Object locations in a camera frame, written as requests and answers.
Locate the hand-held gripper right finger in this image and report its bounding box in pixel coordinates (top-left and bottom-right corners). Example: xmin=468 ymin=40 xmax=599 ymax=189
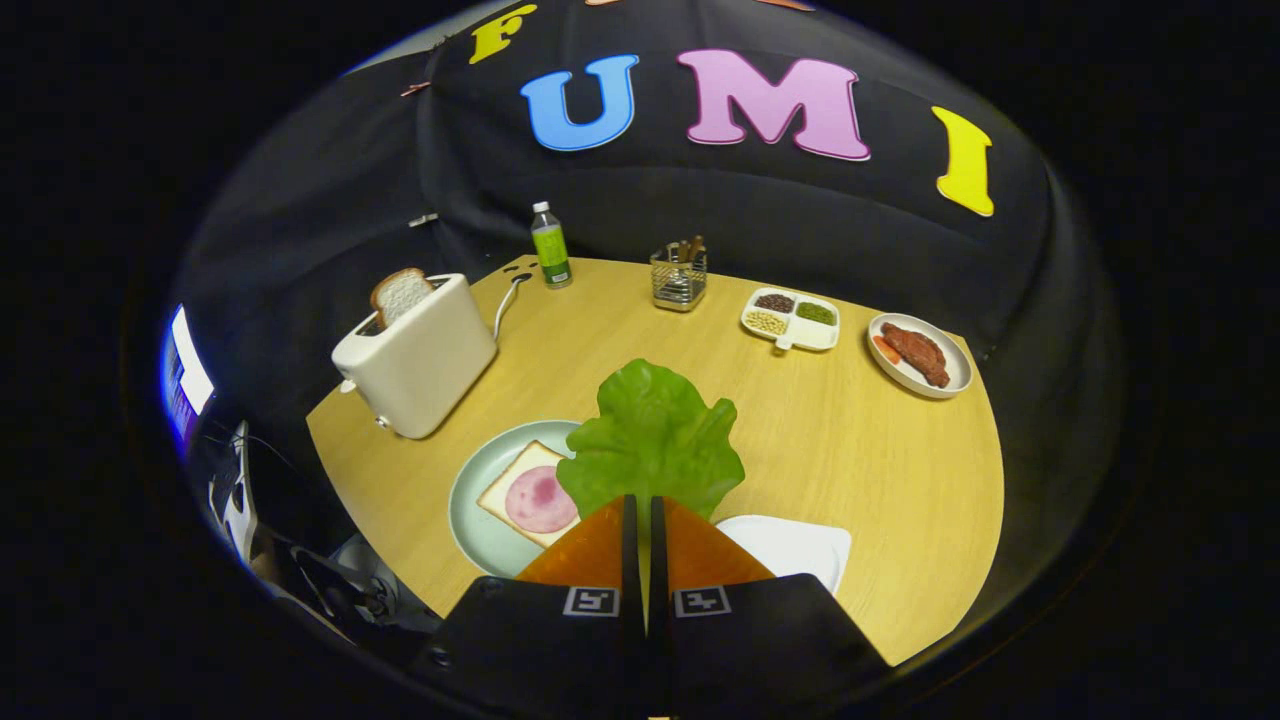
xmin=648 ymin=495 xmax=893 ymax=720

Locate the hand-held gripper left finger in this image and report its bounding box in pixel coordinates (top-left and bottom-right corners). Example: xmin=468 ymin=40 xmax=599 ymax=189
xmin=415 ymin=494 xmax=651 ymax=720

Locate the green lettuce leaf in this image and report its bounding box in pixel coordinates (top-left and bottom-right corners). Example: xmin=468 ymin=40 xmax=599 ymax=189
xmin=556 ymin=358 xmax=747 ymax=523

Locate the toasted bread slice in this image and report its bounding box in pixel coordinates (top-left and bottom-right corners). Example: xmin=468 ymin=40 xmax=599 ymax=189
xmin=370 ymin=267 xmax=436 ymax=331

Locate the pink ham slice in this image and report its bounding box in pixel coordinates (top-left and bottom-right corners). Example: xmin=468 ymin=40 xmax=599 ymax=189
xmin=504 ymin=465 xmax=581 ymax=534

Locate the white bread slice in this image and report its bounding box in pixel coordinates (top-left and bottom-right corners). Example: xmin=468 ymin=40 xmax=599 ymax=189
xmin=476 ymin=440 xmax=583 ymax=549

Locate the square white plate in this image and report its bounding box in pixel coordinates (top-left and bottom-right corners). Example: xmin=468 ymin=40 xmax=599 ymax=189
xmin=715 ymin=514 xmax=853 ymax=597

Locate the pale green round plate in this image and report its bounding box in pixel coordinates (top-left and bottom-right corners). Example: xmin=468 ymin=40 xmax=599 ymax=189
xmin=448 ymin=419 xmax=586 ymax=579

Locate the white divided bean dish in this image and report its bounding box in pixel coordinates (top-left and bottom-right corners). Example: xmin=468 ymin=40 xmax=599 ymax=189
xmin=740 ymin=287 xmax=841 ymax=353

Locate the white toaster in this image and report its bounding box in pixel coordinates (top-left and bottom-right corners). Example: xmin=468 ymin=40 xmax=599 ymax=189
xmin=331 ymin=273 xmax=499 ymax=441

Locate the round white meat plate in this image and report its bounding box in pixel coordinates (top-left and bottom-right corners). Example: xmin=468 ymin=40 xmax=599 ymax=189
xmin=866 ymin=313 xmax=974 ymax=400

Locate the green label drink bottle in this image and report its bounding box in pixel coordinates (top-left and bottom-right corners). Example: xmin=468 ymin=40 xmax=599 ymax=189
xmin=530 ymin=201 xmax=574 ymax=290

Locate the brown meat steak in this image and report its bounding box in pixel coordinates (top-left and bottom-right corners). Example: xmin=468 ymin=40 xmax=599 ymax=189
xmin=880 ymin=322 xmax=952 ymax=389

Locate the computer monitor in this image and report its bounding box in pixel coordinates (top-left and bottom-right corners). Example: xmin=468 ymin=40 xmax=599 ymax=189
xmin=160 ymin=305 xmax=216 ymax=451

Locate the wire utensil holder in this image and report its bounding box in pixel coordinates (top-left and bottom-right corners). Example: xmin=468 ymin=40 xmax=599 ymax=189
xmin=650 ymin=236 xmax=709 ymax=313

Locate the white toaster cable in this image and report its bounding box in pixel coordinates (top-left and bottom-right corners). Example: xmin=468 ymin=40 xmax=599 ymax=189
xmin=492 ymin=272 xmax=533 ymax=343

